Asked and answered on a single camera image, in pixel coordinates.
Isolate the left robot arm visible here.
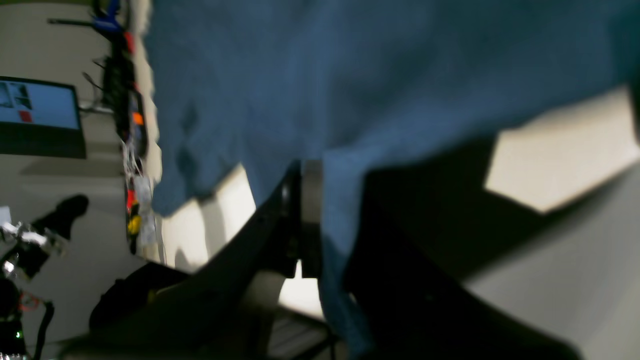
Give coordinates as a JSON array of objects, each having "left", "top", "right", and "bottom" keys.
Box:
[{"left": 0, "top": 194, "right": 89, "bottom": 360}]

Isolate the computer monitor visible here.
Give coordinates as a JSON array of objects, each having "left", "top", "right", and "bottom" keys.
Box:
[{"left": 0, "top": 76, "right": 87, "bottom": 159}]

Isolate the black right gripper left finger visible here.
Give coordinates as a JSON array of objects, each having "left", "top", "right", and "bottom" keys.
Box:
[{"left": 60, "top": 161, "right": 322, "bottom": 360}]

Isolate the blue T-shirt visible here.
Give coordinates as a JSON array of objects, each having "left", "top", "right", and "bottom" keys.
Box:
[{"left": 144, "top": 0, "right": 639, "bottom": 357}]

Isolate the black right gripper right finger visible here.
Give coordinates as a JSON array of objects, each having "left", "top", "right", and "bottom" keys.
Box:
[{"left": 345, "top": 137, "right": 581, "bottom": 360}]

